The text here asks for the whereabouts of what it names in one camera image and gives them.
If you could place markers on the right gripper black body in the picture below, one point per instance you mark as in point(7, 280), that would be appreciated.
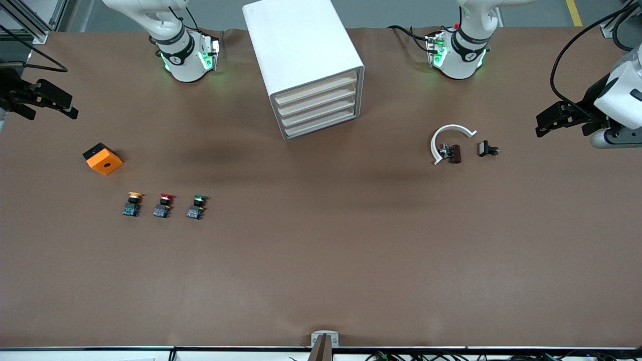
point(11, 93)

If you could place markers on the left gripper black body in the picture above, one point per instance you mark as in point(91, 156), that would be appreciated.
point(590, 99)

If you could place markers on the yellow push button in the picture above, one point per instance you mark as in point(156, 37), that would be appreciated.
point(132, 203)

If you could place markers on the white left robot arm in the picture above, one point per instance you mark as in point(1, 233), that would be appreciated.
point(464, 65)

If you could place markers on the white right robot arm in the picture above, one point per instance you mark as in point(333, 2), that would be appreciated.
point(183, 65)

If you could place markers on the orange button box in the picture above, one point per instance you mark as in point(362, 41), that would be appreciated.
point(104, 161)

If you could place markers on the red push button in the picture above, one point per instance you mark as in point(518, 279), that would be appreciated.
point(162, 205)

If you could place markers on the green push button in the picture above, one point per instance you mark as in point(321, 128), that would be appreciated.
point(196, 206)

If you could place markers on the small black component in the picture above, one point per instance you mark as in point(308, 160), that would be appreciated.
point(484, 148)

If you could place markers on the white curved plastic piece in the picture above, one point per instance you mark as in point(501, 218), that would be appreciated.
point(451, 127)

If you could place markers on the dark brown small component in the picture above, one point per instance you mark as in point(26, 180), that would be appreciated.
point(454, 153)

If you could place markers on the right base box green light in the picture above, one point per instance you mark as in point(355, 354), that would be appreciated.
point(209, 52)

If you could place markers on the aluminium frame profile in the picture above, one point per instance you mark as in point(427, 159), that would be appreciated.
point(41, 36)
point(609, 31)

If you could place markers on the black white table rail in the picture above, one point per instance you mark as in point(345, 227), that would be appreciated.
point(100, 353)

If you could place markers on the grey metal bracket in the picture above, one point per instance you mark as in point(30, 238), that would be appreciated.
point(316, 338)

